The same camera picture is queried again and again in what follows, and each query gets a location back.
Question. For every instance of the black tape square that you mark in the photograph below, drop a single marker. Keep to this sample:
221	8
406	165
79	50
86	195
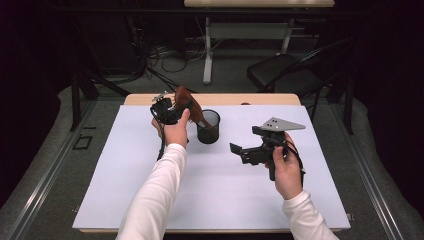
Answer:
75	146

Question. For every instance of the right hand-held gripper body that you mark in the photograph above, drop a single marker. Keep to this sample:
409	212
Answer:
281	125

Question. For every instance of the short black tape strip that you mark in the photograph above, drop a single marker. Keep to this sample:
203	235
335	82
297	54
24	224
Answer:
89	127

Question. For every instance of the person's left hand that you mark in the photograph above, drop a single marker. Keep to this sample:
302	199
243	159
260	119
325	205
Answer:
175	133

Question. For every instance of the black metal stand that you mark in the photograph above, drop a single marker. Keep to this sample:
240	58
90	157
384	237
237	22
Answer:
75	100
349	106

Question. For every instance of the black mesh cup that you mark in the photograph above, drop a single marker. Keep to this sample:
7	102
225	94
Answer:
208	135

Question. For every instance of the brown wooden hairbrush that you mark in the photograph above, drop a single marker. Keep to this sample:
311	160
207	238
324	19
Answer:
196	113

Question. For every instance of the desk with white legs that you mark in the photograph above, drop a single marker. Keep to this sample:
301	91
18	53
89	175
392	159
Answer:
248	30

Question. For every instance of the person's right hand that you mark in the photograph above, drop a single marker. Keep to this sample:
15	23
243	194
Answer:
288	173

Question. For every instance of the black folding chair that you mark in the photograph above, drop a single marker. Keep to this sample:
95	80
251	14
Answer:
283	71

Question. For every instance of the white table sheet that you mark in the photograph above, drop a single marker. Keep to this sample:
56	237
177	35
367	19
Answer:
220	186

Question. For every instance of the metal floor rail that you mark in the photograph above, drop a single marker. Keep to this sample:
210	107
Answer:
50	176
370	180

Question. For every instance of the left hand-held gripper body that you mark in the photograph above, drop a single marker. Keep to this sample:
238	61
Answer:
163	110

